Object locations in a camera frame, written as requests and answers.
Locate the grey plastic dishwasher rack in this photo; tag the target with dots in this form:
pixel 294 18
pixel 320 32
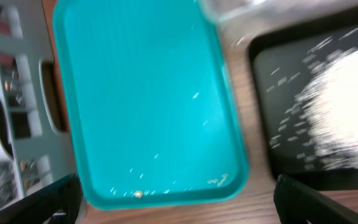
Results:
pixel 41 154

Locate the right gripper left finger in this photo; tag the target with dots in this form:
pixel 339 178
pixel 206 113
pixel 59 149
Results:
pixel 58 202

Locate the black waste tray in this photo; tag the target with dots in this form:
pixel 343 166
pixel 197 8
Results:
pixel 282 63

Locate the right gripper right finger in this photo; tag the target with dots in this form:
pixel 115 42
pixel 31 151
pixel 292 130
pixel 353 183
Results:
pixel 297 203

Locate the teal plastic serving tray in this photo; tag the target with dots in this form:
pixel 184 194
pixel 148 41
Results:
pixel 149 101

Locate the pile of white rice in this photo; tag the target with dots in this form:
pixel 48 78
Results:
pixel 331 108

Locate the clear plastic waste bin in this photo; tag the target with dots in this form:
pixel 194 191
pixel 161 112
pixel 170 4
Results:
pixel 223 10

